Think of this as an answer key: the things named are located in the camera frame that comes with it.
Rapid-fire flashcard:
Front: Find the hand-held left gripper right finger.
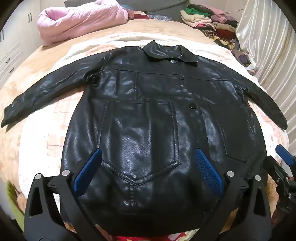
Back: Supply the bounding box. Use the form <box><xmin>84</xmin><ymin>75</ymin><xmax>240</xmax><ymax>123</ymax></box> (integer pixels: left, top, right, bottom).
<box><xmin>195</xmin><ymin>148</ymin><xmax>272</xmax><ymax>241</ymax></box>

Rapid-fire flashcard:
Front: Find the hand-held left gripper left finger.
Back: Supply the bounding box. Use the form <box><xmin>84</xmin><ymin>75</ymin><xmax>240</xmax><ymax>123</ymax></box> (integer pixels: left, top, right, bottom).
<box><xmin>24</xmin><ymin>148</ymin><xmax>103</xmax><ymax>241</ymax></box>

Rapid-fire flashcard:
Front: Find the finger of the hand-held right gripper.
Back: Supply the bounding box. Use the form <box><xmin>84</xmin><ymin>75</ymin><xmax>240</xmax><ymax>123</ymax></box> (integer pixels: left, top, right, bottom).
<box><xmin>263</xmin><ymin>144</ymin><xmax>296</xmax><ymax>184</ymax></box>

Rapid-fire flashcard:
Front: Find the black leather jacket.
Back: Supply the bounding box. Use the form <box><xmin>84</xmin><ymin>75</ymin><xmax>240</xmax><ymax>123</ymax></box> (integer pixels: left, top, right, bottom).
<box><xmin>0</xmin><ymin>40</ymin><xmax>288</xmax><ymax>237</ymax></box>

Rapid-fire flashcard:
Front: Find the pile of folded clothes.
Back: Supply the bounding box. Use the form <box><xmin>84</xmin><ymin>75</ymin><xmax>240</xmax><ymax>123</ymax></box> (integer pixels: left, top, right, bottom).
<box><xmin>180</xmin><ymin>3</ymin><xmax>252</xmax><ymax>67</ymax></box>

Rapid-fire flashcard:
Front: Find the white and pink fleece blanket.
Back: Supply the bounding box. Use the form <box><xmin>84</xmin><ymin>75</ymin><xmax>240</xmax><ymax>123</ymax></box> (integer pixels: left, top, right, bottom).
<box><xmin>20</xmin><ymin>32</ymin><xmax>289</xmax><ymax>209</ymax></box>

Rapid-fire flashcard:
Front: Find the green garment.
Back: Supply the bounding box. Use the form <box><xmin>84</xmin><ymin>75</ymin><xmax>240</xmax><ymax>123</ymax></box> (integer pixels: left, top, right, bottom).
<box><xmin>6</xmin><ymin>181</ymin><xmax>26</xmax><ymax>225</ymax></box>

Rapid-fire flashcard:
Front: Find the white satin curtain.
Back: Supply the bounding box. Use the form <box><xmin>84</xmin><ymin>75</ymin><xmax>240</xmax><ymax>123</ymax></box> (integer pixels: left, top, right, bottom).
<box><xmin>236</xmin><ymin>0</ymin><xmax>296</xmax><ymax>130</ymax></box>

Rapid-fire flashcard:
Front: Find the pink quilt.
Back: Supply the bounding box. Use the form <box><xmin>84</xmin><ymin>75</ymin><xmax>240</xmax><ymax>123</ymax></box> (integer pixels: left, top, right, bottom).
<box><xmin>38</xmin><ymin>0</ymin><xmax>128</xmax><ymax>46</ymax></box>

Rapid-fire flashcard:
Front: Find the white wardrobe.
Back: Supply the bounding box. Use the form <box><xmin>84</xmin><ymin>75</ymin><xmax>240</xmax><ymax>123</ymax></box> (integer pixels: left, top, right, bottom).
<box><xmin>0</xmin><ymin>0</ymin><xmax>47</xmax><ymax>81</ymax></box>

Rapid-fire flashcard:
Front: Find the red cloth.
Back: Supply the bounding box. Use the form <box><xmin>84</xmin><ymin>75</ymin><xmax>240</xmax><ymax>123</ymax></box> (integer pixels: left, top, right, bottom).
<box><xmin>132</xmin><ymin>11</ymin><xmax>151</xmax><ymax>20</ymax></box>

